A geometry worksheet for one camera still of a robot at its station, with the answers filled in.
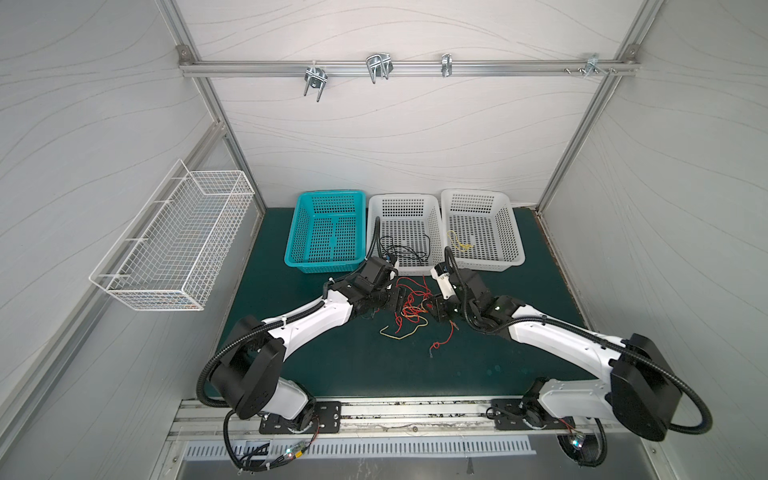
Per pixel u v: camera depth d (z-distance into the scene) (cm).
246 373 42
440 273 74
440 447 70
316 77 79
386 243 110
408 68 78
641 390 41
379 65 77
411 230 115
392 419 75
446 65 78
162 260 66
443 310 73
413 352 86
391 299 76
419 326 88
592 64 77
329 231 115
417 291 91
